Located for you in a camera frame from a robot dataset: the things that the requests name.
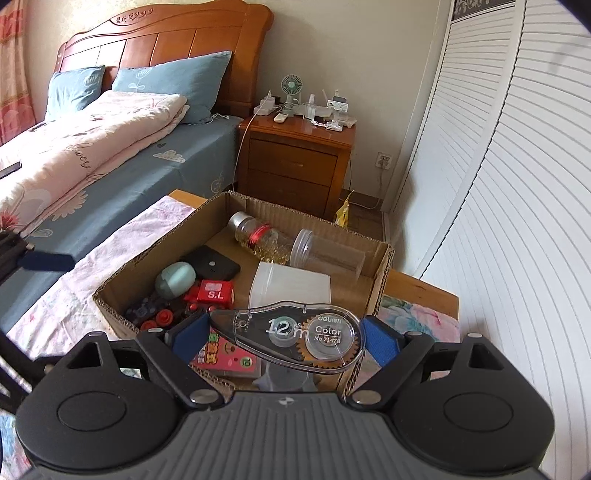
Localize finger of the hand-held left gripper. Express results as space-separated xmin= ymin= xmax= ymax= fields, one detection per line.
xmin=0 ymin=231 xmax=75 ymax=283
xmin=0 ymin=329 xmax=53 ymax=412

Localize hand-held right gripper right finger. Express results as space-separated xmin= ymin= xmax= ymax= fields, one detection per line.
xmin=347 ymin=318 xmax=497 ymax=409

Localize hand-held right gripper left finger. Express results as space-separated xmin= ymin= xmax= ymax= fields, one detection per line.
xmin=67 ymin=309 xmax=221 ymax=411

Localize red card pack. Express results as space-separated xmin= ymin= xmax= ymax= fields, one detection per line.
xmin=191 ymin=327 xmax=264 ymax=380

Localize red toy train car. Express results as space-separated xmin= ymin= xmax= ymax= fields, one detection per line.
xmin=183 ymin=279 xmax=236 ymax=313

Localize black toy train car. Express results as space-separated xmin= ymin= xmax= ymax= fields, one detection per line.
xmin=124 ymin=295 xmax=205 ymax=334

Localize mint green egg-shaped case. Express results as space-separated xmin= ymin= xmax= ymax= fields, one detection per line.
xmin=154 ymin=261 xmax=197 ymax=296

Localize black rectangular case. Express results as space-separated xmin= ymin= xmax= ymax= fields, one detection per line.
xmin=180 ymin=244 xmax=242 ymax=284

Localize clear correction tape dispenser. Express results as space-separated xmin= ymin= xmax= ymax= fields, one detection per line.
xmin=209 ymin=302 xmax=362 ymax=375

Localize clear plastic jar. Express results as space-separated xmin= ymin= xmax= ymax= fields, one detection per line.
xmin=289 ymin=228 xmax=367 ymax=280

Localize translucent wipes container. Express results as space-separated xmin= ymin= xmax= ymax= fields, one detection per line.
xmin=249 ymin=261 xmax=332 ymax=310

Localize brown cardboard box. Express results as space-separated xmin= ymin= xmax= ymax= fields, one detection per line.
xmin=92 ymin=190 xmax=396 ymax=398

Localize clear bottle of yellow capsules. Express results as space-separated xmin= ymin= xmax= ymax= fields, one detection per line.
xmin=228 ymin=211 xmax=297 ymax=267

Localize pink floral sheet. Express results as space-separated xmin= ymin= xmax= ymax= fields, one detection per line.
xmin=0 ymin=196 xmax=462 ymax=480

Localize pink quilt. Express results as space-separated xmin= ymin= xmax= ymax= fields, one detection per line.
xmin=0 ymin=89 xmax=191 ymax=232

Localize bed with blue sheet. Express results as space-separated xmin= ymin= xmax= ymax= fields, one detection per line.
xmin=0 ymin=122 xmax=244 ymax=334

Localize yellow bag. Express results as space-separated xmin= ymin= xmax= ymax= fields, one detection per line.
xmin=333 ymin=191 xmax=354 ymax=230

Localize small blue pillow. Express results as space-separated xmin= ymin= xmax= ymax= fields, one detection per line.
xmin=44 ymin=65 xmax=107 ymax=122

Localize wooden nightstand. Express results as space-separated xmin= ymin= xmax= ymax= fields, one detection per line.
xmin=237 ymin=113 xmax=358 ymax=222

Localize pink orange curtain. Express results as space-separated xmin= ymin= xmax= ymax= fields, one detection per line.
xmin=0 ymin=0 xmax=38 ymax=145

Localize white louvered closet doors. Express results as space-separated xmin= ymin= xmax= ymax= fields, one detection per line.
xmin=392 ymin=0 xmax=591 ymax=480

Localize large blue pillow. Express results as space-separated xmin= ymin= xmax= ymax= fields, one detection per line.
xmin=112 ymin=50 xmax=233 ymax=126

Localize white phone stand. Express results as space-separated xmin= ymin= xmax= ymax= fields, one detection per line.
xmin=322 ymin=89 xmax=352 ymax=131

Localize white charger block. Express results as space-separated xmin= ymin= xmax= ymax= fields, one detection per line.
xmin=251 ymin=94 xmax=285 ymax=116

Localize wooden headboard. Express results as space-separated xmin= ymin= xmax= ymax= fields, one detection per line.
xmin=54 ymin=0 xmax=274 ymax=123

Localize small green desk fan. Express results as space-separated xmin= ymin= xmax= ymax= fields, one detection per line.
xmin=280 ymin=74 xmax=302 ymax=114

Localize white charging cable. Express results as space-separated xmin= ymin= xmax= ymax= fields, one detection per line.
xmin=232 ymin=113 xmax=260 ymax=191

